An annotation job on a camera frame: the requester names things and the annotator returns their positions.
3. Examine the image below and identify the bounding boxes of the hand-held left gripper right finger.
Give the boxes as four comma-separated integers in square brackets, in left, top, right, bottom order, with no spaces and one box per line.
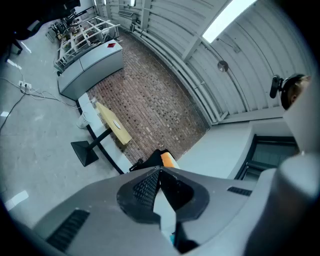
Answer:
[159,166,260,254]

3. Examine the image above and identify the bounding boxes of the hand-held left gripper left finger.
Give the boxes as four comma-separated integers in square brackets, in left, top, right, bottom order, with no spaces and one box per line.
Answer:
[32,166,181,256]

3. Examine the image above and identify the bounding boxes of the orange cushion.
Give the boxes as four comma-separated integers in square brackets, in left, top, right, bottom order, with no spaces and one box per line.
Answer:
[159,152,176,168]

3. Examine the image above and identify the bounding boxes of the dark framed window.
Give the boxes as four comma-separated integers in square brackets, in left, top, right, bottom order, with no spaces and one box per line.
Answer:
[234,133,300,181]

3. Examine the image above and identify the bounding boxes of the black office chair with jacket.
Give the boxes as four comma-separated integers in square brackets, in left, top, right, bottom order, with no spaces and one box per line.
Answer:
[128,148,171,172]

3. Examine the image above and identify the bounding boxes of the white waste basket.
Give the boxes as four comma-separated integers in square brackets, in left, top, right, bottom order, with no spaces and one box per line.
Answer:
[76,111,91,130]

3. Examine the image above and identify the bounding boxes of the round metal ceiling fixture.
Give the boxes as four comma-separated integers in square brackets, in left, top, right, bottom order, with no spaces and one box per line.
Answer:
[216,60,230,73]

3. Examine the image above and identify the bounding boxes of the white ceiling pipes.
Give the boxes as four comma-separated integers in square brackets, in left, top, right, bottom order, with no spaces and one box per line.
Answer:
[131,22,230,125]

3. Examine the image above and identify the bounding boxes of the large gray metal cabinet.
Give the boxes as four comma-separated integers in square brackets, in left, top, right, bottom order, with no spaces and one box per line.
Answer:
[79,39,125,86]

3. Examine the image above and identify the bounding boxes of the white shelf rack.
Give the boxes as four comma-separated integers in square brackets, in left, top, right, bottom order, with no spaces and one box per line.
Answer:
[53,16,121,71]

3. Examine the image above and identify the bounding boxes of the long ceiling light panel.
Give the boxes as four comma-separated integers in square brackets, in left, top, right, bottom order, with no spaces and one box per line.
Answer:
[201,0,258,44]

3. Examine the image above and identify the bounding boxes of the wooden table with black pedestal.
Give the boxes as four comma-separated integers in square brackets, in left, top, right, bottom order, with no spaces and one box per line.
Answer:
[70,101,133,168]

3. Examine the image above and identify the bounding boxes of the white power cable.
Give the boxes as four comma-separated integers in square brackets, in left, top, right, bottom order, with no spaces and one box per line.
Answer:
[27,87,82,110]

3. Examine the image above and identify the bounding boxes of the black head-mounted camera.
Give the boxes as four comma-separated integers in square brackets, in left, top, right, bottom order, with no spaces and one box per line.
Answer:
[269,73,306,111]

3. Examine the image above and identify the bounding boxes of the black power cable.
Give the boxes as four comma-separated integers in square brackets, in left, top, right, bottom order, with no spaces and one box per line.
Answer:
[0,91,27,132]

